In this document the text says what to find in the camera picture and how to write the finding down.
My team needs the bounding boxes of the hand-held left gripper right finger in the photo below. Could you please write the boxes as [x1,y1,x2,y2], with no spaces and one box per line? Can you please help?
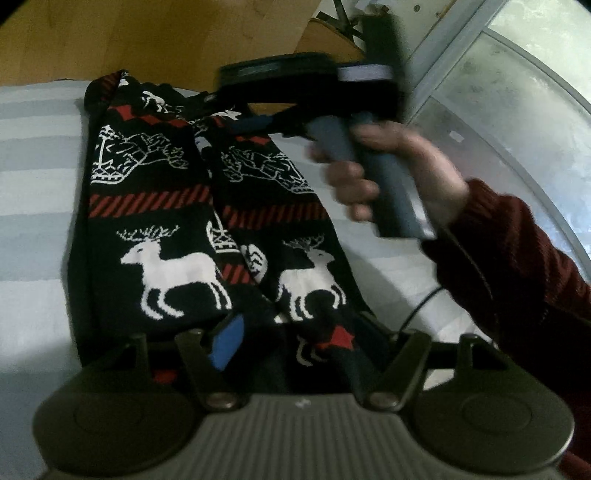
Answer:
[355,311,513,412]

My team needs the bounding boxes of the wooden headboard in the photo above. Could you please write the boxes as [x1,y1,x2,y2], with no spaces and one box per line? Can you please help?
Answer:
[0,0,324,93]

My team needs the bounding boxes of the black cable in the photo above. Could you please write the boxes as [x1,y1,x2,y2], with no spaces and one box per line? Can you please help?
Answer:
[396,286,445,334]

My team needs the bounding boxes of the black reindeer print pants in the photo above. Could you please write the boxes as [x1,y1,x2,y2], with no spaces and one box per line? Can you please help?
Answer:
[68,69,393,398]

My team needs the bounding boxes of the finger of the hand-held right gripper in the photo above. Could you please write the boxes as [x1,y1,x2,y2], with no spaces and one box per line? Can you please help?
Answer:
[233,104,308,140]

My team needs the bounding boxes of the person's right hand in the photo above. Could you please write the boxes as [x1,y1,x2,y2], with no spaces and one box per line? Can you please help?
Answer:
[308,122,472,228]

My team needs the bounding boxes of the grey frame glass door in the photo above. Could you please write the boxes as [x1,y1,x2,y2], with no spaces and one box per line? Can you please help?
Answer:
[402,0,591,278]

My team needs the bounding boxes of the person's right forearm red sleeve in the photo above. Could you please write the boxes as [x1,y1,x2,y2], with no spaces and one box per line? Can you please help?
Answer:
[421,179,591,469]

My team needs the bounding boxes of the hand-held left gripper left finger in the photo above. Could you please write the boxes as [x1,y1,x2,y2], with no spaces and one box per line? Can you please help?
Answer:
[108,314,246,412]

